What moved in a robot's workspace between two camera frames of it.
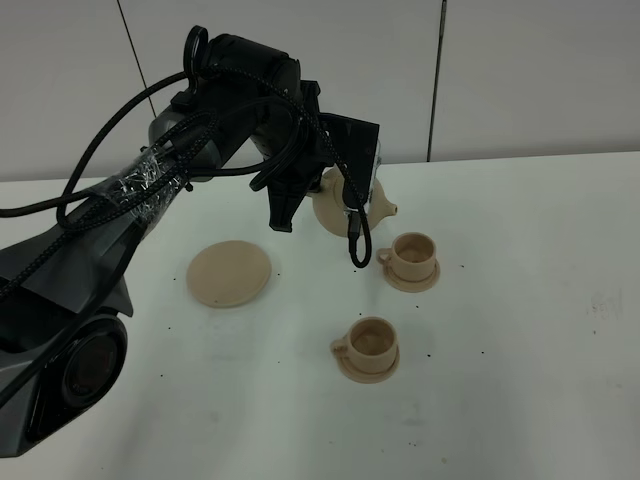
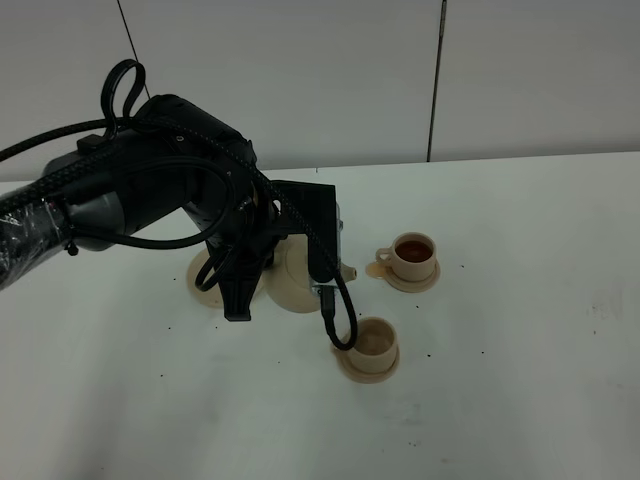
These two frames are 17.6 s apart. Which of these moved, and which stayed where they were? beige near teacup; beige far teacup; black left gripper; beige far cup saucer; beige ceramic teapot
Moved: black left gripper; beige ceramic teapot
Stayed: beige far cup saucer; beige near teacup; beige far teacup
